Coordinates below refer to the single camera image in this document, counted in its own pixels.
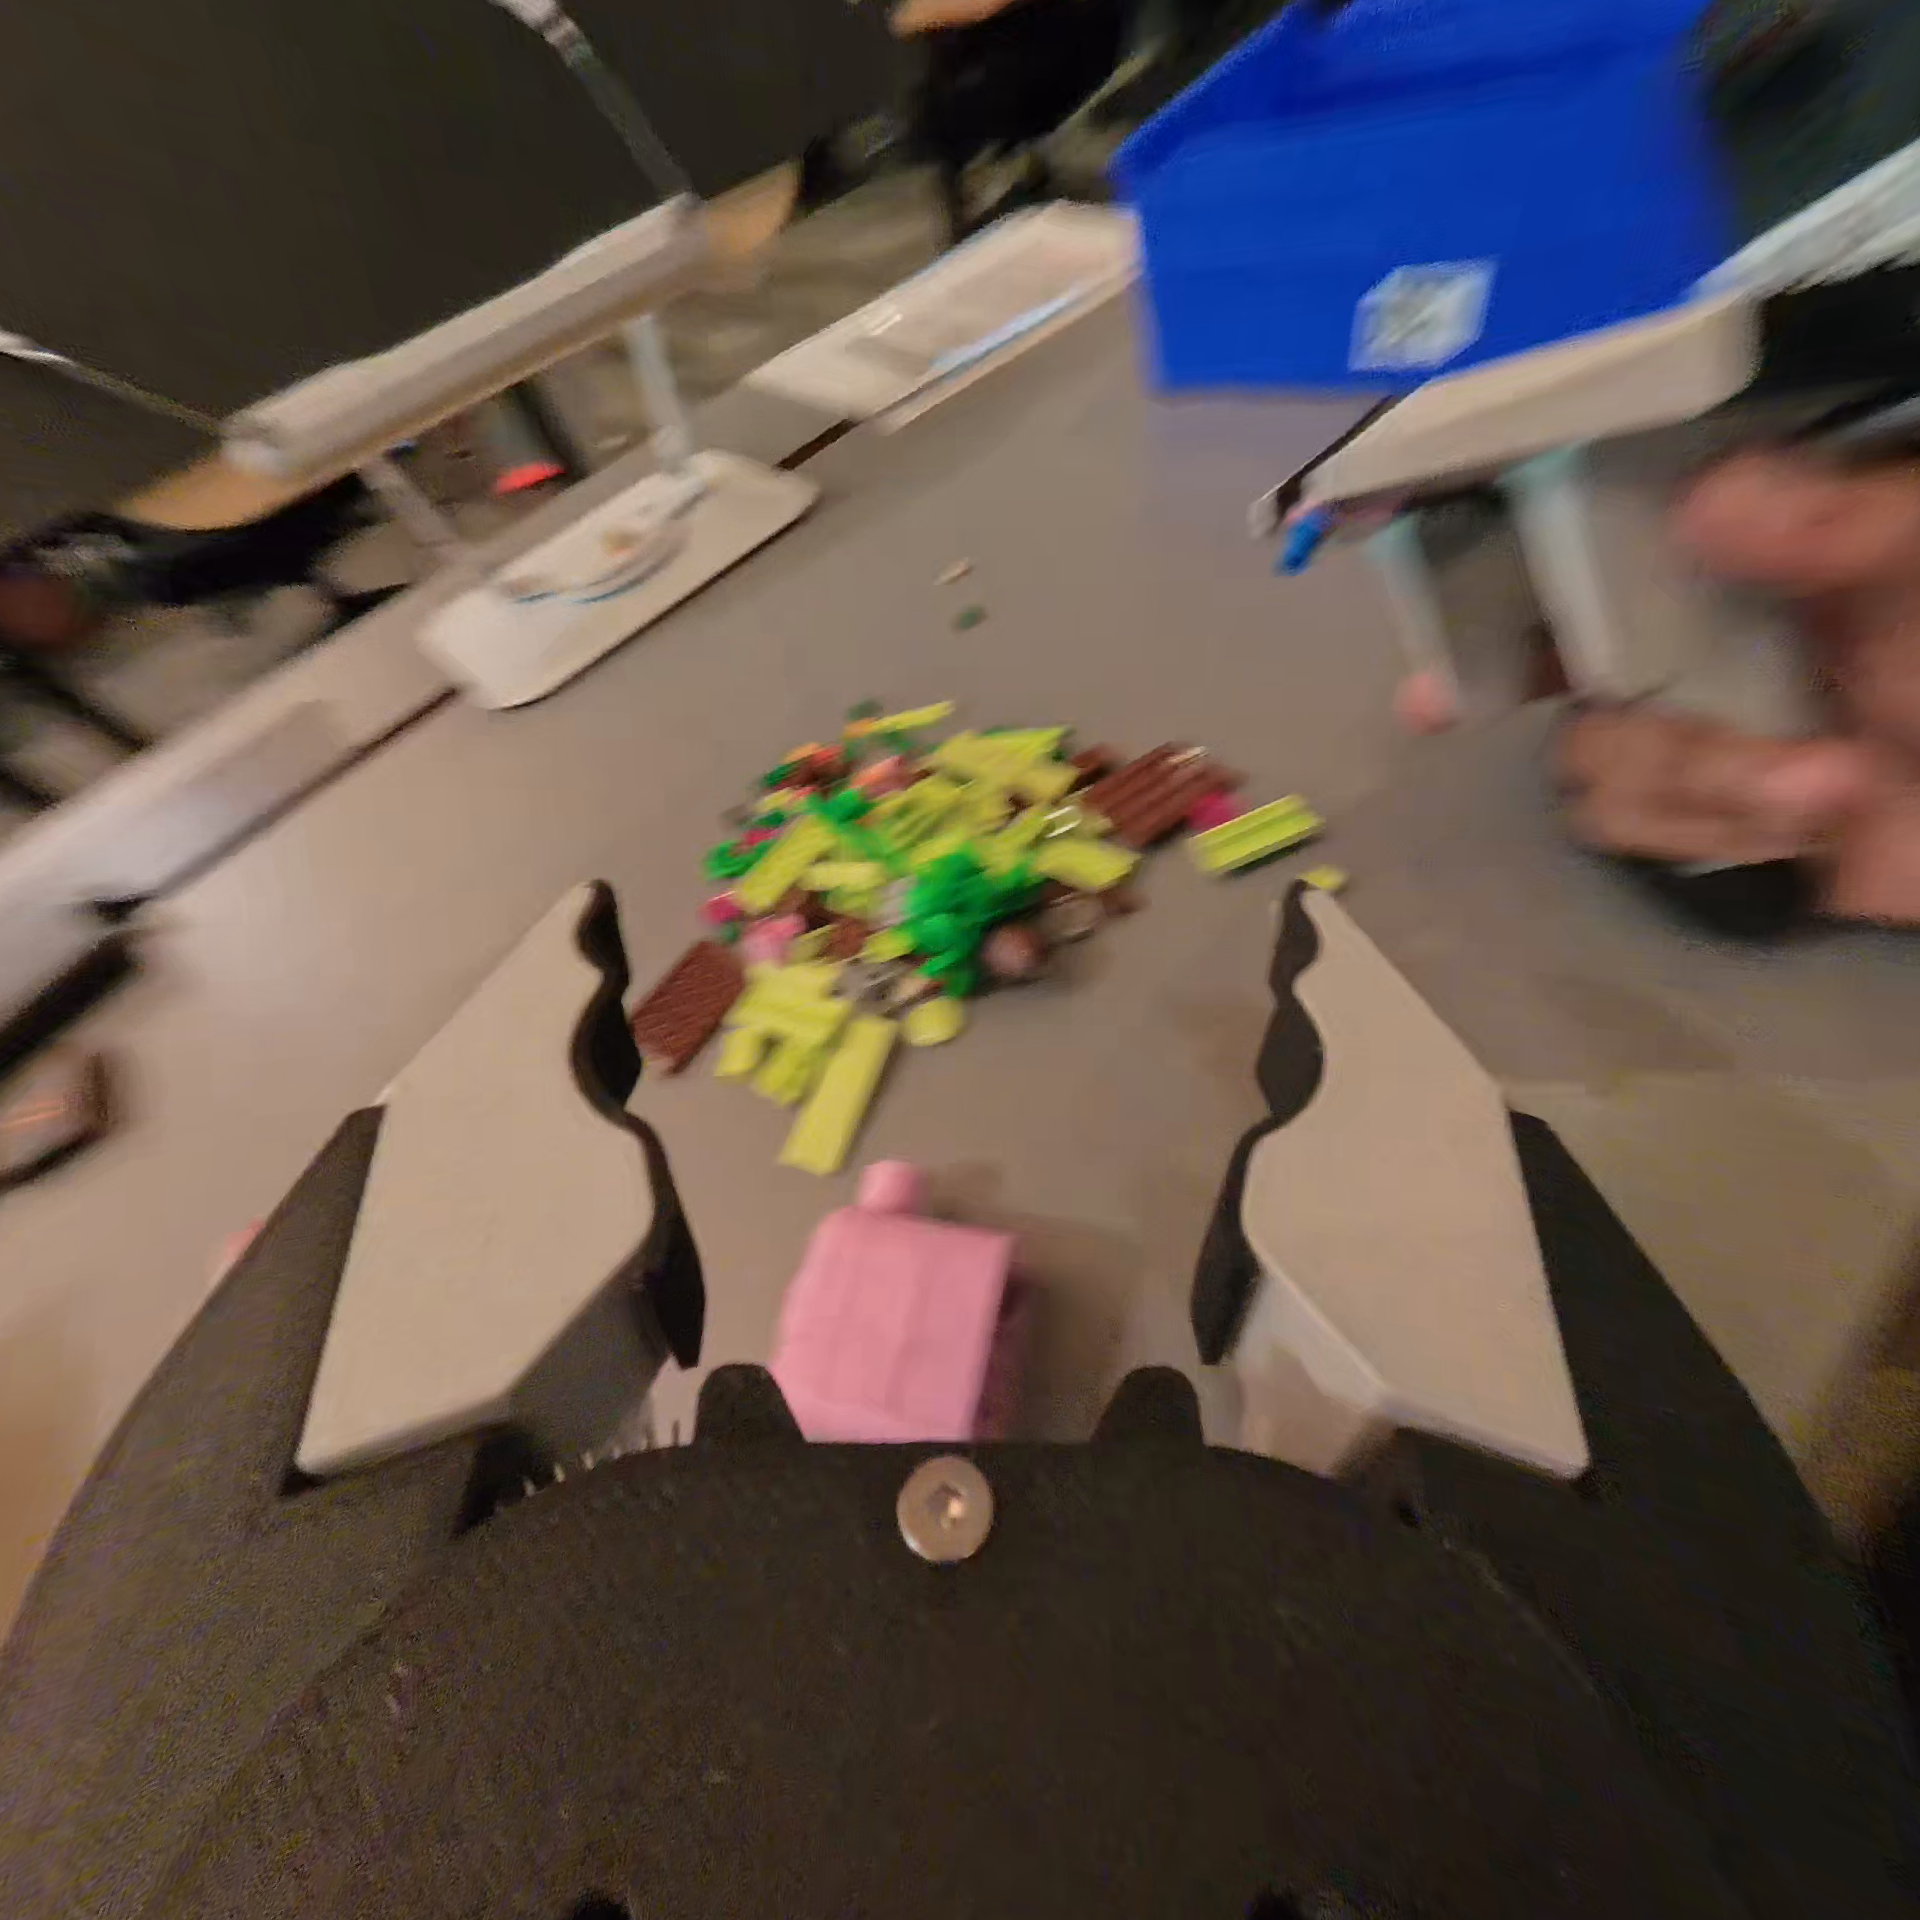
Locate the blue connector pin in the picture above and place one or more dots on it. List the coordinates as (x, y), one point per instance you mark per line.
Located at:
(1302, 539)

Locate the pink brick block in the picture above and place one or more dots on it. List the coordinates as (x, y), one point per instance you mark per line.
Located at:
(902, 1305)

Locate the white desk lamp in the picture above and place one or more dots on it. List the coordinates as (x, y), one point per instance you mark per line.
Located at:
(720, 523)

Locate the green toy plant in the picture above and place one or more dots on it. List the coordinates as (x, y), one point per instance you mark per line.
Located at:
(961, 900)

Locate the blue storage bin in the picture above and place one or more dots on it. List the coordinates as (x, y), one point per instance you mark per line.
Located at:
(1350, 181)

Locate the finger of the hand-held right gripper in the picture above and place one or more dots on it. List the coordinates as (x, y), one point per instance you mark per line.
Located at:
(1575, 388)

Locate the laminated paper sheet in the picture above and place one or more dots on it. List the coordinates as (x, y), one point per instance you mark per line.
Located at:
(932, 322)

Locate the brown studded plate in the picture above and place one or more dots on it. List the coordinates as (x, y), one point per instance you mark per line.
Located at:
(1155, 787)

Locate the pile of toy bricks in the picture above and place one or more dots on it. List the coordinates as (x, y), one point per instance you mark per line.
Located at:
(840, 1096)

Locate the black panel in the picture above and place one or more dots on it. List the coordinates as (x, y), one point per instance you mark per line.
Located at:
(224, 181)

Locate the lime ridged brick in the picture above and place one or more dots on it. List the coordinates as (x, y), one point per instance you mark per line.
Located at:
(1257, 832)

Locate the person's right hand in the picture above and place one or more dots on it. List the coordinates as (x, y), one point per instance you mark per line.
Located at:
(1800, 779)

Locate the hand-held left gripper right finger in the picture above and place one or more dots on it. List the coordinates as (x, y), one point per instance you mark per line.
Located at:
(1396, 1229)

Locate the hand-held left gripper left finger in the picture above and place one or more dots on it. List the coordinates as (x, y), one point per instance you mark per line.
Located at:
(494, 1244)

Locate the large brown round-hole plate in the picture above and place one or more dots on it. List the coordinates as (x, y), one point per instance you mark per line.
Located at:
(686, 1002)

